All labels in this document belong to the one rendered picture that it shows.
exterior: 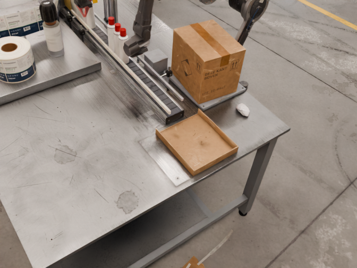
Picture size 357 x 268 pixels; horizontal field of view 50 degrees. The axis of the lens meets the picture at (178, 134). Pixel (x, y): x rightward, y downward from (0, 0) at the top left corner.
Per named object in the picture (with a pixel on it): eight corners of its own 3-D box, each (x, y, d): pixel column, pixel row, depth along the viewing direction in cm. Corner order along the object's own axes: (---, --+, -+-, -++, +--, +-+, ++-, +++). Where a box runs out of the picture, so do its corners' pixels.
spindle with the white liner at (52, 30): (45, 50, 213) (34, 0, 191) (60, 45, 216) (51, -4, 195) (52, 59, 208) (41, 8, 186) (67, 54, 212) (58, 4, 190)
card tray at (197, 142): (155, 133, 182) (155, 128, 179) (197, 114, 193) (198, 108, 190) (193, 176, 166) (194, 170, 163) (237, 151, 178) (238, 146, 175)
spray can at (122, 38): (118, 60, 211) (116, 28, 196) (126, 58, 213) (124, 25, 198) (122, 65, 208) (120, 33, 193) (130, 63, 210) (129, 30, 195)
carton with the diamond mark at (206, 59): (170, 71, 212) (173, 28, 192) (206, 60, 221) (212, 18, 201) (198, 105, 195) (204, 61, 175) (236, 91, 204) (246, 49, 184)
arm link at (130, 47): (150, 29, 177) (139, 21, 181) (130, 39, 172) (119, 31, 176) (152, 50, 186) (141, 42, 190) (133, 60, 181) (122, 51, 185)
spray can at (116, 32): (113, 56, 213) (110, 23, 198) (121, 52, 216) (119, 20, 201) (117, 60, 211) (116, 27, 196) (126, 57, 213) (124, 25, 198)
